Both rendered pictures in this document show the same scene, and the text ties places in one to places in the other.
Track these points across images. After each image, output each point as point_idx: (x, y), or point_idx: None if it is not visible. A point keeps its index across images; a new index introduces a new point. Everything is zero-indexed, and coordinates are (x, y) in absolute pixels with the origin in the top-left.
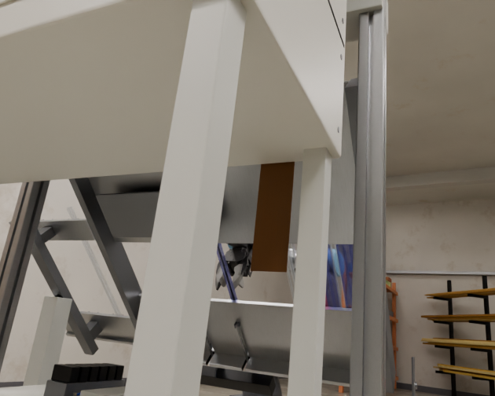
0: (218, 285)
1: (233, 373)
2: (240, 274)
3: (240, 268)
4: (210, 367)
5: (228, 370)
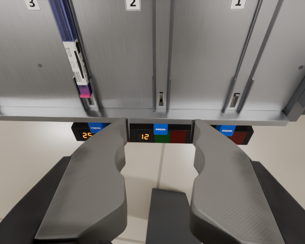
0: (191, 124)
1: (131, 124)
2: (75, 150)
3: (71, 191)
4: (173, 128)
5: (142, 127)
